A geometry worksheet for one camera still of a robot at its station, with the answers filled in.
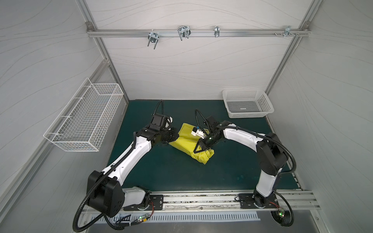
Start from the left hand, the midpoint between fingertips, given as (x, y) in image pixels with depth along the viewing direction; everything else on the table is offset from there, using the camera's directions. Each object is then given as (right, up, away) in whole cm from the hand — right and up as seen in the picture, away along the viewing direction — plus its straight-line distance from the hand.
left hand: (180, 135), depth 80 cm
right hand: (+9, -9, +3) cm, 13 cm away
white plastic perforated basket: (+50, +21, +39) cm, 67 cm away
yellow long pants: (+4, -3, +2) cm, 5 cm away
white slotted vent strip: (-28, -41, -8) cm, 50 cm away
